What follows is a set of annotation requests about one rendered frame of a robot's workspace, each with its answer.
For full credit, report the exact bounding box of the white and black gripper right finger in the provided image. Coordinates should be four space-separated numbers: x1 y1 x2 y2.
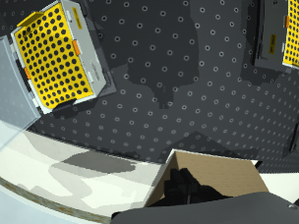
179 168 233 204

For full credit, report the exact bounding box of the white tip box with clear lid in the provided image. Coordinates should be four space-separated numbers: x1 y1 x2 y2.
0 0 106 153

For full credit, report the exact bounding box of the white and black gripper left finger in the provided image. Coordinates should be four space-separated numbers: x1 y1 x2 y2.
148 169 187 207

